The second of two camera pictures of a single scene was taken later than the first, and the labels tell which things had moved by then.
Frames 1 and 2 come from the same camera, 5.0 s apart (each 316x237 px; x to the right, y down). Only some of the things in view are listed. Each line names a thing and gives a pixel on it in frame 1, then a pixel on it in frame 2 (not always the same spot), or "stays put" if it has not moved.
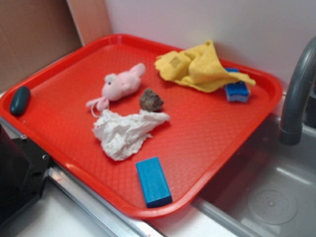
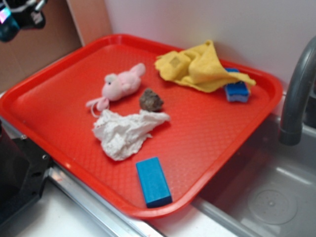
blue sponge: (237, 91) stays put
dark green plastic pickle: (20, 101) to (9, 27)
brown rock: (150, 101) stays put
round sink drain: (272, 207) stays put
